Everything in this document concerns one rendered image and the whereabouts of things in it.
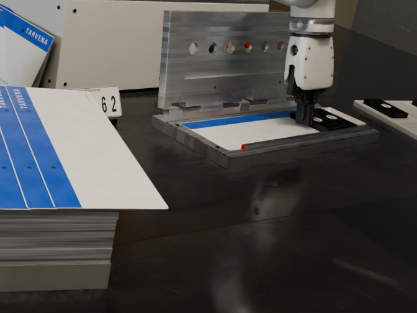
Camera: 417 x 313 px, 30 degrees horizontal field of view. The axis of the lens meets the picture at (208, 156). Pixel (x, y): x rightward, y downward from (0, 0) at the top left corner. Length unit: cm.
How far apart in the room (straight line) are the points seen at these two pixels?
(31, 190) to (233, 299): 27
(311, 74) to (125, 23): 37
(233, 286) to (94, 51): 69
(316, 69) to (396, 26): 273
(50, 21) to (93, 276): 70
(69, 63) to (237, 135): 34
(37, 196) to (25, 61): 66
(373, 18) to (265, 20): 276
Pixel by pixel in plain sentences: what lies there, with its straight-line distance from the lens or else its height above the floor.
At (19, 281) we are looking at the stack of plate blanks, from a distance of 88.
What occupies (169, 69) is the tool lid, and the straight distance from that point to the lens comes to 139.
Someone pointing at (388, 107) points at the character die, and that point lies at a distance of 184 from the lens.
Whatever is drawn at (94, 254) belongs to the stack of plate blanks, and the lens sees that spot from 88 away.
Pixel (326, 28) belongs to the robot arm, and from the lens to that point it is 149.
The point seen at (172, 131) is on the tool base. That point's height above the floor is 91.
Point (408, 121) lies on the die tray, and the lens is 181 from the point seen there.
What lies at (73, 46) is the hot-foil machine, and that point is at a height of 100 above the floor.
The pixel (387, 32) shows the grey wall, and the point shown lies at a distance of 425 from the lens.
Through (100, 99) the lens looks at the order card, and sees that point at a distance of 139.
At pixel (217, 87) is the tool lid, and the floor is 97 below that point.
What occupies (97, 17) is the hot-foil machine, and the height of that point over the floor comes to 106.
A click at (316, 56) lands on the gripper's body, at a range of 149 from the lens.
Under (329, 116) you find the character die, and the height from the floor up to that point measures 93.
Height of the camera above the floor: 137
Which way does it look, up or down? 21 degrees down
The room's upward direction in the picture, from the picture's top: 12 degrees clockwise
